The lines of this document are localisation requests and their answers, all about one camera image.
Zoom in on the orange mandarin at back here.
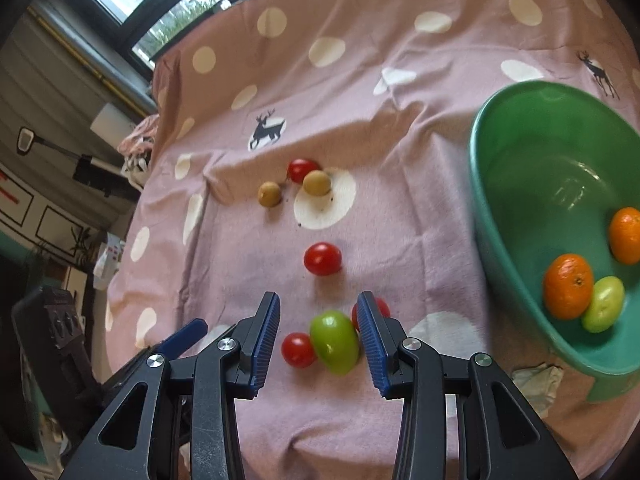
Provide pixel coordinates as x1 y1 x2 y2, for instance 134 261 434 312
608 207 640 266

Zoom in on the brown longan right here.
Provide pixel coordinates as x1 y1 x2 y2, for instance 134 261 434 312
303 170 332 197

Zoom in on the black vacuum cleaner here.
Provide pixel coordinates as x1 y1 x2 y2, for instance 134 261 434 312
15 127 139 204

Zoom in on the red cherry tomato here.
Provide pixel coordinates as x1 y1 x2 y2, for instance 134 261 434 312
281 333 317 368
303 242 343 276
350 297 390 330
288 158 321 185

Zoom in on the orange mandarin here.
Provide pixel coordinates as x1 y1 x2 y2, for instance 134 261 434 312
542 254 594 321
608 207 640 266

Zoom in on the floral cloth bundle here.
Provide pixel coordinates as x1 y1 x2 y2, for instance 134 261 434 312
117 114 160 192

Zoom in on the green apple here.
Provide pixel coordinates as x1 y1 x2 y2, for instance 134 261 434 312
309 310 360 376

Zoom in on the brown longan left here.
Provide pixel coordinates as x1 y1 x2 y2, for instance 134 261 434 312
257 181 282 208

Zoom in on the light green oval fruit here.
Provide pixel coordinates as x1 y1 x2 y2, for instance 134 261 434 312
582 275 625 334

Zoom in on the green plastic bowl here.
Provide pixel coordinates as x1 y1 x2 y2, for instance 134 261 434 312
469 80 639 402

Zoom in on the orange mandarin near front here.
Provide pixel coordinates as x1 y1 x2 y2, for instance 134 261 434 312
542 254 594 321

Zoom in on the pink polka dot tablecloth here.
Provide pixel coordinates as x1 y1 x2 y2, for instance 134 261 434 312
104 0 640 480

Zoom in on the brown longan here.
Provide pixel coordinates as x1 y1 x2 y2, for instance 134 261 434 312
257 181 282 208
303 170 332 197

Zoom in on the crumpled white tissue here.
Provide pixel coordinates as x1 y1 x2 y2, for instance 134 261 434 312
511 363 564 419

